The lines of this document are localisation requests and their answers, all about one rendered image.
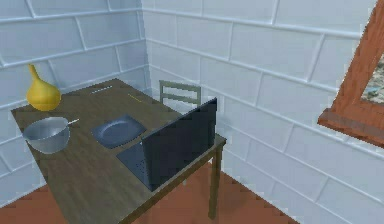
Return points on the dark grey open laptop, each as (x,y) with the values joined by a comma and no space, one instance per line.
(180,143)

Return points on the brown wooden dining table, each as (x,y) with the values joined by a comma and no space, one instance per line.
(83,173)

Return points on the grey-green wooden chair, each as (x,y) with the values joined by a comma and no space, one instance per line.
(180,96)

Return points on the yellow pencil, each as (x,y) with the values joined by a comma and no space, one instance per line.
(134,98)

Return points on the dark blue square plate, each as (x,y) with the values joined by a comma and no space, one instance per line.
(117,131)

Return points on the white thin stick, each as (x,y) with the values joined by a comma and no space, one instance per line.
(101,89)

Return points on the silver spoon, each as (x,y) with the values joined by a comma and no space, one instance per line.
(73,121)

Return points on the grey metal bowl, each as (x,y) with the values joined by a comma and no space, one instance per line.
(46,135)

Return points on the yellow gourd vase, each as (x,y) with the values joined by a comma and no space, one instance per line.
(42,95)

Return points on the brown wooden window frame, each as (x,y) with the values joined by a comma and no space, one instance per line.
(356,86)

